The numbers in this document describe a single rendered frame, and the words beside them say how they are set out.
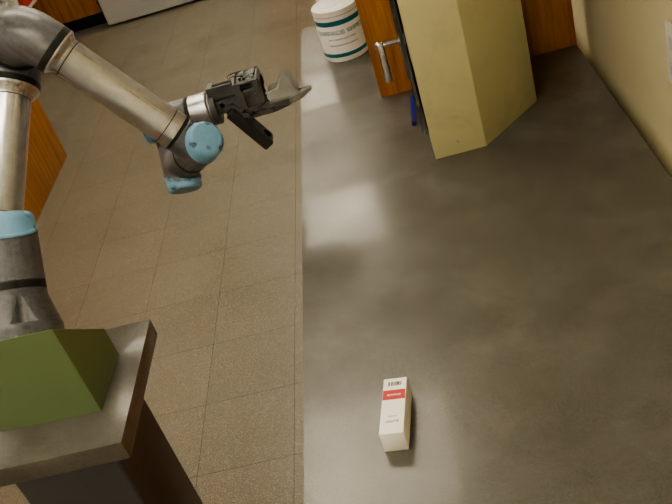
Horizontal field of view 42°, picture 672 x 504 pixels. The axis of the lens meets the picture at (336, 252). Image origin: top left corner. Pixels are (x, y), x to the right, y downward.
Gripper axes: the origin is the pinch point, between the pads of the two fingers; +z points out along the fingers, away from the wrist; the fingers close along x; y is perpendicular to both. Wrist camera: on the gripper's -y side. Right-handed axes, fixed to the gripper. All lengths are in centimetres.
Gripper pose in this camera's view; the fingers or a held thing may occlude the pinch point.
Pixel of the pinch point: (306, 91)
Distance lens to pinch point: 186.4
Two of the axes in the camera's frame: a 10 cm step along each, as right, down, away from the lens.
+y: -2.7, -7.9, -5.5
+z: 9.6, -2.5, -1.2
